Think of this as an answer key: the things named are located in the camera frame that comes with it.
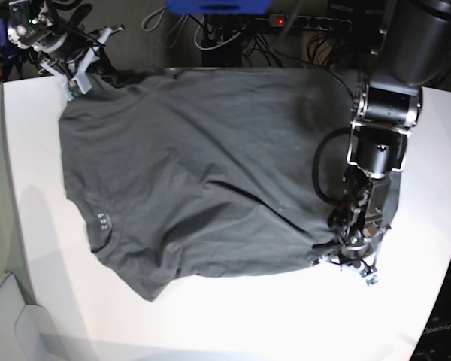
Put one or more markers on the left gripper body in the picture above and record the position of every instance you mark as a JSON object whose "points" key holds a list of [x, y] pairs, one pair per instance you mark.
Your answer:
{"points": [[360, 255]]}

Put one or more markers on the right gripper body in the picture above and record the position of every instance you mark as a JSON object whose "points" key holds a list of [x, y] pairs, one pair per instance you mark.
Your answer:
{"points": [[66, 52]]}

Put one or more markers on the dark grey t-shirt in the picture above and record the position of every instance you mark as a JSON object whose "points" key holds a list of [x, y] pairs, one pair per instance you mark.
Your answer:
{"points": [[201, 173]]}

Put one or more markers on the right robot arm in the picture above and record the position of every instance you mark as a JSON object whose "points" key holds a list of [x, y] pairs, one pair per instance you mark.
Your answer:
{"points": [[55, 33]]}

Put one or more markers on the blue box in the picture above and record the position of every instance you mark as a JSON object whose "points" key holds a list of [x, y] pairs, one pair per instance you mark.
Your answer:
{"points": [[218, 6]]}

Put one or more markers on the black power strip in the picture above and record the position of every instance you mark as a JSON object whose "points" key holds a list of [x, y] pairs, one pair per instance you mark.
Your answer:
{"points": [[311, 23]]}

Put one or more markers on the grey chair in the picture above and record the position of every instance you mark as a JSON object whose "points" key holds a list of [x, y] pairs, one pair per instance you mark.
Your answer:
{"points": [[26, 331]]}

